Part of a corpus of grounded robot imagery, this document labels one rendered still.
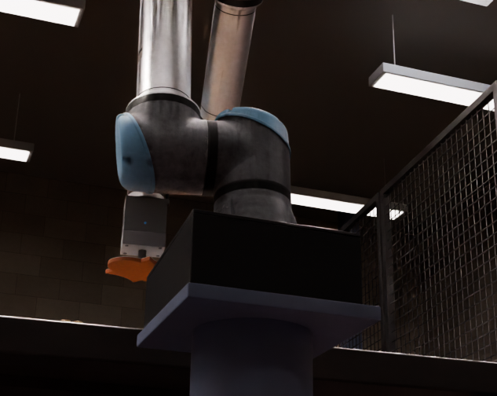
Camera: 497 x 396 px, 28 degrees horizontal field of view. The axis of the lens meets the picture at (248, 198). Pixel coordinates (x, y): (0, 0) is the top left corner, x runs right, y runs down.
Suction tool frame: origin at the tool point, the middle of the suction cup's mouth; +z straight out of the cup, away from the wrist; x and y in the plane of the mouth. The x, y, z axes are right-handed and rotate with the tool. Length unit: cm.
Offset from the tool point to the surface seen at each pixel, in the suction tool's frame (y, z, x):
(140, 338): 2.4, 24.5, 43.2
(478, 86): -248, -278, -369
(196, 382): -5, 33, 54
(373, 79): -174, -276, -373
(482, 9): -248, -329, -352
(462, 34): -247, -329, -384
